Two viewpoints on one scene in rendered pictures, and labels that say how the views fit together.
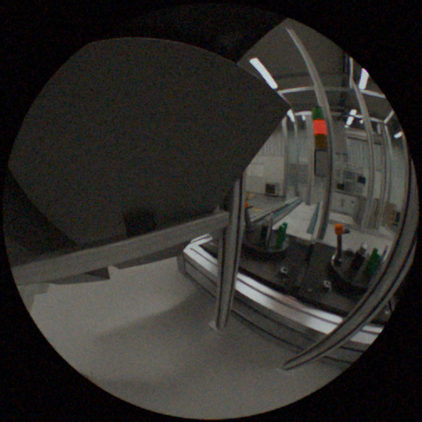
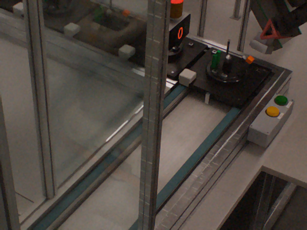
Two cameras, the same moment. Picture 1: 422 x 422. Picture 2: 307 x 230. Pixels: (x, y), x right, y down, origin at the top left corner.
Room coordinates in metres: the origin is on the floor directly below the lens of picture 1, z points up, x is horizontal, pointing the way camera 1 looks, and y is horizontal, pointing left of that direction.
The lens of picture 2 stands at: (1.87, -0.90, 2.25)
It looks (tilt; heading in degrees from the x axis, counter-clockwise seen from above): 40 degrees down; 162
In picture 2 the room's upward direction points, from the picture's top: 3 degrees clockwise
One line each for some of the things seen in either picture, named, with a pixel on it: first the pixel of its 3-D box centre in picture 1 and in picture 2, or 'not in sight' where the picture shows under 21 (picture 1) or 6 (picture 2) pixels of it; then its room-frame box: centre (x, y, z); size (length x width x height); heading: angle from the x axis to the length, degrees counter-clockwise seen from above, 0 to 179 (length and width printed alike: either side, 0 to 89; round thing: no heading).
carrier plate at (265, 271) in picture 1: (263, 246); (225, 76); (0.29, -0.14, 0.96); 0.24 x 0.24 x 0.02; 42
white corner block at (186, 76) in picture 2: (304, 241); (187, 77); (0.29, -0.28, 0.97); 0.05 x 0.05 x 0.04; 42
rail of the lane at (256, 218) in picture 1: (259, 223); (226, 148); (0.59, -0.25, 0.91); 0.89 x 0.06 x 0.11; 132
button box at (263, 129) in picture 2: not in sight; (271, 119); (0.51, -0.06, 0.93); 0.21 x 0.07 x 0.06; 132
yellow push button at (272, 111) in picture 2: not in sight; (272, 112); (0.51, -0.06, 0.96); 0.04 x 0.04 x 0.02
